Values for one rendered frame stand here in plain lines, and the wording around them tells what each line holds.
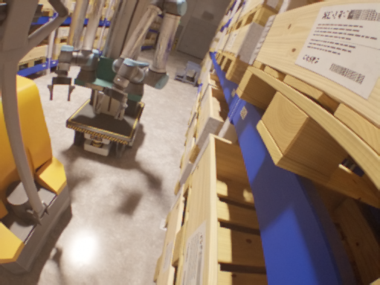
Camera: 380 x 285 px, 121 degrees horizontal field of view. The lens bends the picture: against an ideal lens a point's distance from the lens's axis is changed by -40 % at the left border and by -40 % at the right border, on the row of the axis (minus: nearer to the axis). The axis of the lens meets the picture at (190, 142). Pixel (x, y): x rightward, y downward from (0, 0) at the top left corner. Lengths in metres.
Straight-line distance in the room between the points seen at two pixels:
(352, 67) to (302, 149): 0.15
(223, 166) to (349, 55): 0.75
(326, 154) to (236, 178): 0.66
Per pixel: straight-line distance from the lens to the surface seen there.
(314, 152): 0.34
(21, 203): 1.10
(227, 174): 0.93
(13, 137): 0.73
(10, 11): 0.56
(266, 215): 0.39
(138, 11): 1.75
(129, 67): 1.09
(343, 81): 0.27
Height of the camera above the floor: 1.30
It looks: 30 degrees down
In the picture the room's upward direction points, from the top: 25 degrees clockwise
